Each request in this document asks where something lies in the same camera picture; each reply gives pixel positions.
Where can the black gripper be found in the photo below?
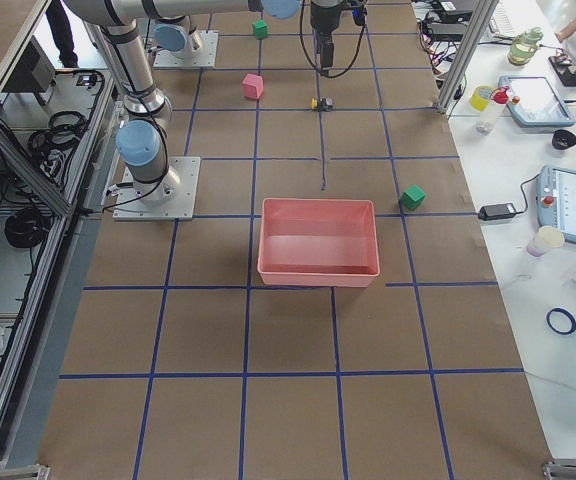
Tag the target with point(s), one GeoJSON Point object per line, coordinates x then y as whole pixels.
{"type": "Point", "coordinates": [323, 20]}

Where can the yellow black push button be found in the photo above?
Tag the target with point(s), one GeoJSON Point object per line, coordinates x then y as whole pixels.
{"type": "Point", "coordinates": [323, 104]}

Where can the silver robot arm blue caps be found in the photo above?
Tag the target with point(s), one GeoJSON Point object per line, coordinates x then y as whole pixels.
{"type": "Point", "coordinates": [142, 142]}

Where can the pink cube near arm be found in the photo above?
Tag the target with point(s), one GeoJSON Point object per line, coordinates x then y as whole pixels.
{"type": "Point", "coordinates": [252, 86]}

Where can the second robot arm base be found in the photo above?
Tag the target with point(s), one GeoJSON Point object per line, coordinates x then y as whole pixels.
{"type": "Point", "coordinates": [179, 36]}

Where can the green cube far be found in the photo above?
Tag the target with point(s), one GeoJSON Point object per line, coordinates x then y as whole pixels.
{"type": "Point", "coordinates": [260, 29]}

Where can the yellow tape roll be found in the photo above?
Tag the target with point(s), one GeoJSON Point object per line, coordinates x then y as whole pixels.
{"type": "Point", "coordinates": [481, 97]}

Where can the green cube near bin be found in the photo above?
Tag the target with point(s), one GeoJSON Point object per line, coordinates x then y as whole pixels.
{"type": "Point", "coordinates": [412, 197]}

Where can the clear spray bottle red cap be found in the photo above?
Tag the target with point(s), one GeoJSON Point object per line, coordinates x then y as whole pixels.
{"type": "Point", "coordinates": [493, 110]}

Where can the pink plastic bin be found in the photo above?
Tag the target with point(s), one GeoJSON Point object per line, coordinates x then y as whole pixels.
{"type": "Point", "coordinates": [318, 242]}

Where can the green glass bottle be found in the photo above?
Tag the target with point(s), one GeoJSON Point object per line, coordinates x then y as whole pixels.
{"type": "Point", "coordinates": [524, 46]}

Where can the teach pendant tablet upper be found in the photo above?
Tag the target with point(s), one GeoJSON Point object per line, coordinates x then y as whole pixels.
{"type": "Point", "coordinates": [539, 104]}

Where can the teach pendant tablet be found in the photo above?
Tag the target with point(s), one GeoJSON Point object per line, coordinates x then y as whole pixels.
{"type": "Point", "coordinates": [556, 200]}
{"type": "Point", "coordinates": [539, 104]}

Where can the black power adapter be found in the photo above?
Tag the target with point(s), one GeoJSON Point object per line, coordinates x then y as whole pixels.
{"type": "Point", "coordinates": [500, 211]}

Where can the white paper cup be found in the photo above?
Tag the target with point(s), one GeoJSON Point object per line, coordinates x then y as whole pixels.
{"type": "Point", "coordinates": [547, 238]}

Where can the teach pendant tablet lower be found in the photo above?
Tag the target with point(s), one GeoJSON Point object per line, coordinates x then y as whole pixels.
{"type": "Point", "coordinates": [556, 200]}

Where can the aluminium frame post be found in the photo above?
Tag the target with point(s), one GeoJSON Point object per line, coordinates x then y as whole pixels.
{"type": "Point", "coordinates": [475, 30]}

